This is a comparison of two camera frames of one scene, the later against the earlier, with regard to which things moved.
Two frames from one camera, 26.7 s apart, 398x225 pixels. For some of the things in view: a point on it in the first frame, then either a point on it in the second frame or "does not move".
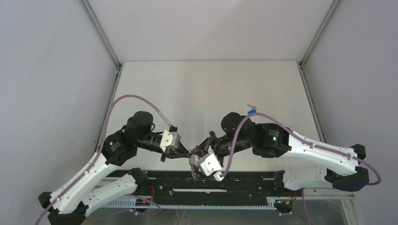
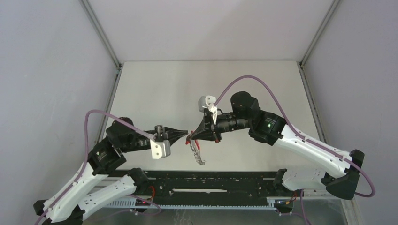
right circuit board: x=284 y=204 does not move
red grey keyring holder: x=194 y=166 to x=195 y=147
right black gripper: x=203 y=148 to x=205 y=130
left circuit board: x=140 y=202 does not move
